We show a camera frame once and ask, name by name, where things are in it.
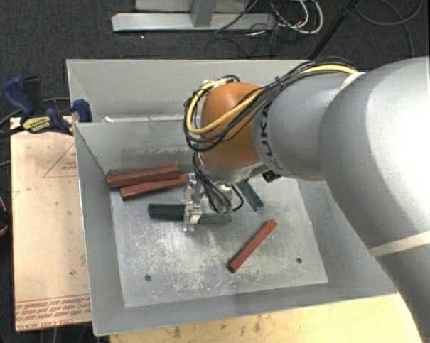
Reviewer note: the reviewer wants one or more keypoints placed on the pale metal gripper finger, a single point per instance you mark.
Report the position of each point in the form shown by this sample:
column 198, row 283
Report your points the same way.
column 192, row 189
column 192, row 219

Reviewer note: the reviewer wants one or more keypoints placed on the dark green block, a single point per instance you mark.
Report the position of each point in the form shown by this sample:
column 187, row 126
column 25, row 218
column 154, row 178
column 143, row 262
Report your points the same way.
column 140, row 169
column 165, row 211
column 252, row 197

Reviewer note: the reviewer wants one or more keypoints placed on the red-brown flat block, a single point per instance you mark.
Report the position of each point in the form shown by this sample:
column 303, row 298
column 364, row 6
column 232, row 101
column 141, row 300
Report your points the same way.
column 151, row 189
column 253, row 245
column 142, row 179

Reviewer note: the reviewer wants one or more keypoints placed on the grey metal bin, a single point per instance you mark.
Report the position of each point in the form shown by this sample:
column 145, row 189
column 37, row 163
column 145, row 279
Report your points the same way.
column 169, row 261

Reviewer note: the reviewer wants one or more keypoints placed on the brown cardboard board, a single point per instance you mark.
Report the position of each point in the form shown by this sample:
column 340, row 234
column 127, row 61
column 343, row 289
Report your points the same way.
column 46, row 224

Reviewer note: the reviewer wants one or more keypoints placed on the black cylinder on white bracket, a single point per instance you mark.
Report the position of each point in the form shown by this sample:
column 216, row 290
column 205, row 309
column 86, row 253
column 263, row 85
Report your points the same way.
column 271, row 176

